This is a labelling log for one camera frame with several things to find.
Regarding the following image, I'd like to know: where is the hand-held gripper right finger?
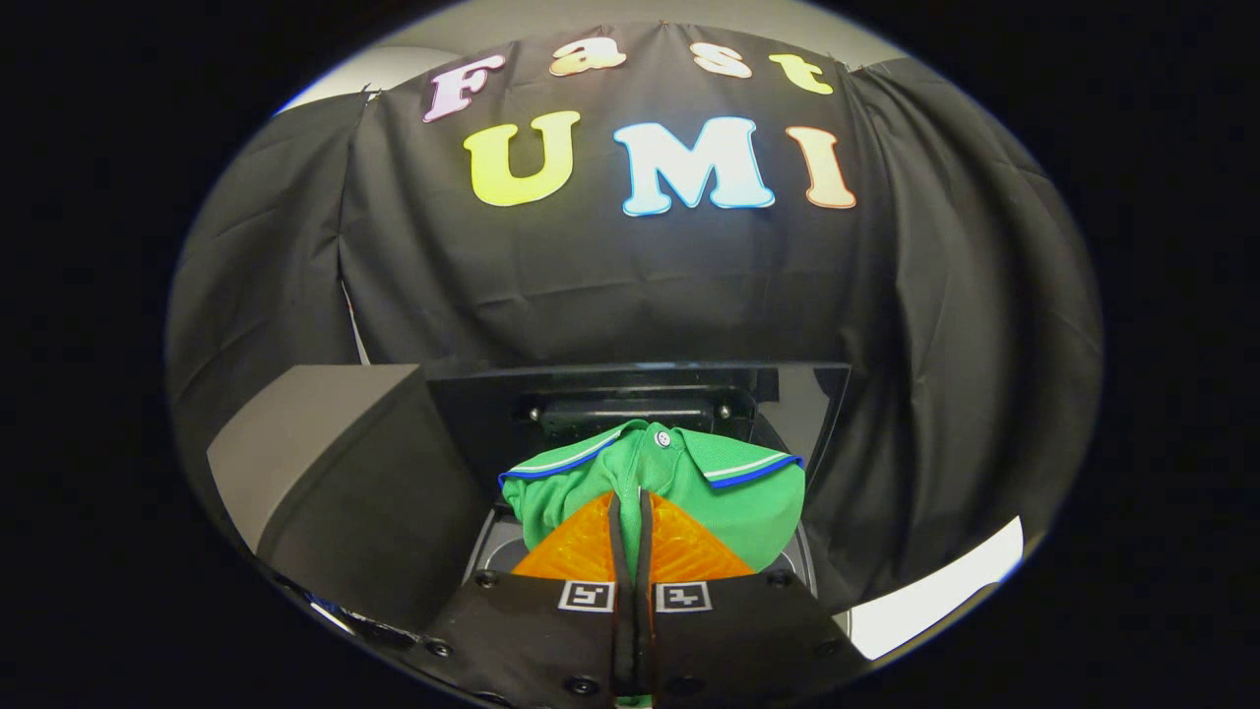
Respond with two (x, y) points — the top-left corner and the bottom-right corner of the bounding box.
(637, 488), (872, 706)

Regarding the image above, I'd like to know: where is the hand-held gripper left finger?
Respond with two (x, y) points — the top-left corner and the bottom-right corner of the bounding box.
(418, 489), (637, 705)

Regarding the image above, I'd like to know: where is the green polo shirt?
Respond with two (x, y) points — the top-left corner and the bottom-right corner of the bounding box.
(499, 419), (806, 577)

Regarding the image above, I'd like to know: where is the white paper sheet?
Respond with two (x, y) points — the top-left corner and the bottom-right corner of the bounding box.
(847, 517), (1025, 661)

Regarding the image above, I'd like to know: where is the grey box stand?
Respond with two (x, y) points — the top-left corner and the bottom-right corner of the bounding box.
(207, 364), (493, 631)

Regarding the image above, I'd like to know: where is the black backdrop cloth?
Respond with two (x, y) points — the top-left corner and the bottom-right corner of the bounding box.
(165, 22), (1103, 612)

